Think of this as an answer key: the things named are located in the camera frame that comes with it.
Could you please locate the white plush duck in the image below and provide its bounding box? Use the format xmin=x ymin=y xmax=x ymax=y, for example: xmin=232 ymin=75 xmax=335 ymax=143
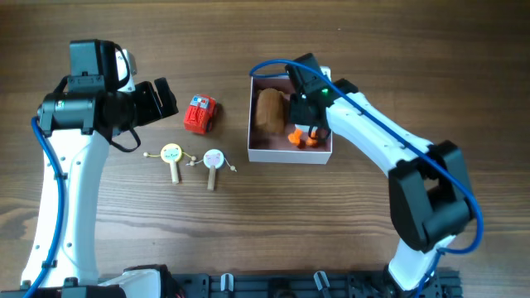
xmin=287 ymin=124 xmax=319 ymax=148

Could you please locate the red toy fire truck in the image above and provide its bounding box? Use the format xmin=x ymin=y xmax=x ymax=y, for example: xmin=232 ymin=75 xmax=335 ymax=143
xmin=183 ymin=94 xmax=218 ymax=135

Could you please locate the brown plush toy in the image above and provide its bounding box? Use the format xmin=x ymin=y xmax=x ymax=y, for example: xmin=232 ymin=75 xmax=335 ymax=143
xmin=254 ymin=88 xmax=286 ymax=134

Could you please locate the pink cardboard box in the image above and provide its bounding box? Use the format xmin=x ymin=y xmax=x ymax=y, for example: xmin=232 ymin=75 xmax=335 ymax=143
xmin=247 ymin=75 xmax=334 ymax=165

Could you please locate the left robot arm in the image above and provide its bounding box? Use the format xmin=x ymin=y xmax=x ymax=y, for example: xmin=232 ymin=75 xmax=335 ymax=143
xmin=12 ymin=39 xmax=179 ymax=297

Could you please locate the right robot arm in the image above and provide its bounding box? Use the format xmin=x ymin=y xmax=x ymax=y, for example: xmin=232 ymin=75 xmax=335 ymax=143
xmin=285 ymin=53 xmax=483 ymax=296

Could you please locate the yellow rattle drum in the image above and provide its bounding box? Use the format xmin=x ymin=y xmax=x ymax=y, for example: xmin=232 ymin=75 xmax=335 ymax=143
xmin=143 ymin=143 xmax=197 ymax=185

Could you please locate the white rattle drum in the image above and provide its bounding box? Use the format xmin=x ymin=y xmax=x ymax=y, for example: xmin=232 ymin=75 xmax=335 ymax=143
xmin=187 ymin=149 xmax=237 ymax=191

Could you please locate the left blue cable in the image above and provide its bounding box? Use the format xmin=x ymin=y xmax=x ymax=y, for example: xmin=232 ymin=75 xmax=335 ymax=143
xmin=22 ymin=115 xmax=67 ymax=298

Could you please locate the blue cable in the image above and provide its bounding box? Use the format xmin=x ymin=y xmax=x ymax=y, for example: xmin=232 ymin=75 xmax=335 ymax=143
xmin=248 ymin=59 xmax=484 ymax=298
xmin=22 ymin=115 xmax=67 ymax=298

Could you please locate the right blue cable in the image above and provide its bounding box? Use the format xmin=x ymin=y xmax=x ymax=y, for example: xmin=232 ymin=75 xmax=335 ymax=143
xmin=248 ymin=59 xmax=484 ymax=298

